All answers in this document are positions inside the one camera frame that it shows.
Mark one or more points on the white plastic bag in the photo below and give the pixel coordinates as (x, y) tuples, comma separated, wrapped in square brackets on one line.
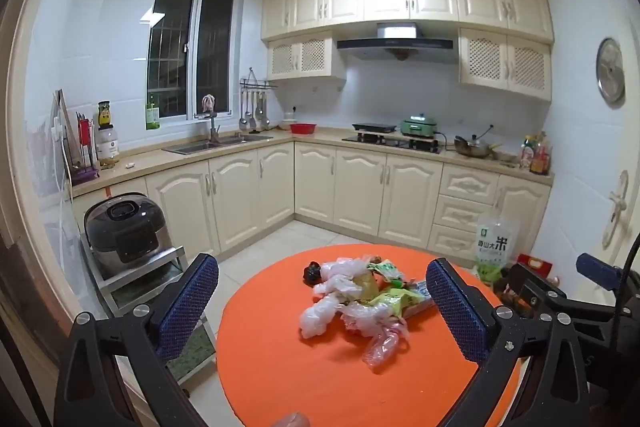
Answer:
[(341, 276), (320, 318)]

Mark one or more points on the wok with glass lid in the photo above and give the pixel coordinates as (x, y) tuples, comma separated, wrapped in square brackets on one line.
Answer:
[(474, 147)]

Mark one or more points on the clear plastic wrap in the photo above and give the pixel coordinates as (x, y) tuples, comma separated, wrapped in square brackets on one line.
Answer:
[(376, 321)]

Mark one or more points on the green snack wrapper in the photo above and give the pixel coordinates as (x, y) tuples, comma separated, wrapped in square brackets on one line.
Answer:
[(389, 270)]

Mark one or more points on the black gas stove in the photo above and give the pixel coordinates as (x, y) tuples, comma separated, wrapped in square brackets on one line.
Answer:
[(392, 143)]

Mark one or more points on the round metal pot lid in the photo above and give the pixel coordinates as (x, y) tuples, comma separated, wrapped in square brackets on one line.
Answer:
[(611, 71)]

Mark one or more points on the metal step stand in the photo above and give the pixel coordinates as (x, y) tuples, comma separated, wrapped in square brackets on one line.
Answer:
[(150, 269)]

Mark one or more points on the group of seasoning bottles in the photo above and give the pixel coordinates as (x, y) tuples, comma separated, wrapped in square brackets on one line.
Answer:
[(536, 156)]

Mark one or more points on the upright cutting board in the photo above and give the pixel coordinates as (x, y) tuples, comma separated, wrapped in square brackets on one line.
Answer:
[(62, 142)]

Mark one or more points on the beige kitchen countertop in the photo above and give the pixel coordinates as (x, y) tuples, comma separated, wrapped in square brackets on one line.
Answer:
[(150, 163)]

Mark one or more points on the sliding window with bars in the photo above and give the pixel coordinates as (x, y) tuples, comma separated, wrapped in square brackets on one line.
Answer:
[(190, 52)]

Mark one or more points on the white lidded jar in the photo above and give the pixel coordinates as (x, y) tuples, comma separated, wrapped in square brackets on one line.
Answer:
[(107, 144)]

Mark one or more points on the round orange table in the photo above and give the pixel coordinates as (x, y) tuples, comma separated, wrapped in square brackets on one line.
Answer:
[(280, 372)]

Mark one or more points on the yellow-green snack wrapper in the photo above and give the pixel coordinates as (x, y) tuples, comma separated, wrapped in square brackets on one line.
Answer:
[(396, 300)]

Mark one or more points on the green electric cooking pot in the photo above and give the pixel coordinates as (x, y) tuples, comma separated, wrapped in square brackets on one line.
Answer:
[(416, 126)]

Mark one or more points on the red gift box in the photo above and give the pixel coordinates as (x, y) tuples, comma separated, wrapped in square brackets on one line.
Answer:
[(536, 264)]

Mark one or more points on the purple knife rack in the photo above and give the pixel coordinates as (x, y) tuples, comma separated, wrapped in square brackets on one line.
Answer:
[(84, 152)]

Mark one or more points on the red plastic basin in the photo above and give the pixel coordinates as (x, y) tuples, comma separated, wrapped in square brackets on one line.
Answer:
[(303, 129)]

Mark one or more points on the clear and green rice bag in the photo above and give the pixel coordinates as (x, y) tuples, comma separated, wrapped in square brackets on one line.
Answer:
[(495, 244)]

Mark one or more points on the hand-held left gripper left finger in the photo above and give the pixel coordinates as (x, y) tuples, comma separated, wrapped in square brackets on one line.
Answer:
[(186, 307)]

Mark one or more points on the crushed clear plastic bottle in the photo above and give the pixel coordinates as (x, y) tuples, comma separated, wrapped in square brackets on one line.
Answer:
[(382, 350)]

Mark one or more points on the metal kitchen faucet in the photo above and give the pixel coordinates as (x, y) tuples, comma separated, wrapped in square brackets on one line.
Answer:
[(214, 129)]

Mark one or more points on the tan wrapper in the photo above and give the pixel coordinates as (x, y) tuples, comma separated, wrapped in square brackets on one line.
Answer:
[(369, 285)]

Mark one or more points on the pink cloth on windowsill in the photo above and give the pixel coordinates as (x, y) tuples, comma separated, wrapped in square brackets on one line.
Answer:
[(208, 103)]

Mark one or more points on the cream lower kitchen cabinets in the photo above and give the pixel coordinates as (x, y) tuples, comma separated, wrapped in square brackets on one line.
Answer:
[(360, 189)]

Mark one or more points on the black and silver rice cooker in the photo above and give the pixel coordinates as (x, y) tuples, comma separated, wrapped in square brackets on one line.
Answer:
[(125, 227)]

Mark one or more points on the person's left hand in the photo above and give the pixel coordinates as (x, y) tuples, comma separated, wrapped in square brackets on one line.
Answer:
[(295, 420)]

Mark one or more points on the black induction cooker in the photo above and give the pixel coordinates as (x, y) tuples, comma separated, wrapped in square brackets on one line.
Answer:
[(374, 127)]

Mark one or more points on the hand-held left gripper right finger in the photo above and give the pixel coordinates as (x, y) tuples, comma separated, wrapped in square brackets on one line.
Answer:
[(454, 309)]

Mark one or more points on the black range hood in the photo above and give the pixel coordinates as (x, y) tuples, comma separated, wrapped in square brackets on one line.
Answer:
[(395, 43)]

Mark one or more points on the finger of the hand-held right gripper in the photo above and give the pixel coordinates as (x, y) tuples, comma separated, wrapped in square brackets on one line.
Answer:
[(597, 271), (532, 281)]

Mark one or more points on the light blue packet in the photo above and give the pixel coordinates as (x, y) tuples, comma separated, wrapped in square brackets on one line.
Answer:
[(421, 296)]

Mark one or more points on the stainless steel sink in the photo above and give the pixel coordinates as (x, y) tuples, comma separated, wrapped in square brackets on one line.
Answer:
[(215, 145)]

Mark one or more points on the cream lattice door cabinet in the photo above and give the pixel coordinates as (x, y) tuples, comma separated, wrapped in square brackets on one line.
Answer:
[(305, 56), (505, 63)]

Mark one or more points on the yellow and black bottle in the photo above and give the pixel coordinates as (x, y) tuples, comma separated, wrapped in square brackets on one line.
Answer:
[(104, 114)]

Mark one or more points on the green glass bottle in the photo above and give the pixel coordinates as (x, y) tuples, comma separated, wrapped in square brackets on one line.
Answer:
[(152, 114)]

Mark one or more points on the wall rack with hanging utensils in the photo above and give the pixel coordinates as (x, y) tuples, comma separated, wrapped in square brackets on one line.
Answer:
[(256, 104)]

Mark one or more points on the dark brown round lump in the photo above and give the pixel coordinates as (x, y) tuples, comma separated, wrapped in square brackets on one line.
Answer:
[(312, 272)]

